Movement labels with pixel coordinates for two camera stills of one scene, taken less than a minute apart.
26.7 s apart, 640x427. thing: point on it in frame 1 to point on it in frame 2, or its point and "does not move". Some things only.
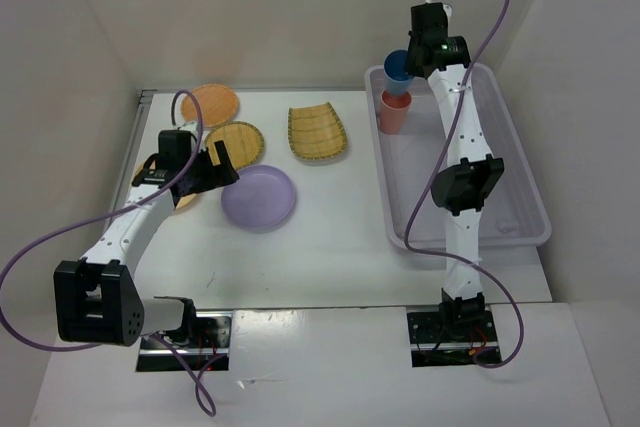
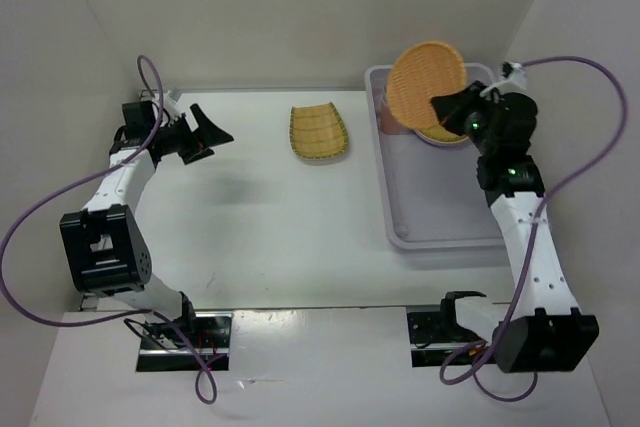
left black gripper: [218, 175] to [208, 133]
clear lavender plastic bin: [407, 162] does not move
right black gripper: [411, 64] to [452, 106]
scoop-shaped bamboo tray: [316, 132] does not move
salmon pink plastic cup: [394, 112] does not move
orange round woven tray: [218, 105] to [424, 71]
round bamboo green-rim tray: [244, 145] to [440, 134]
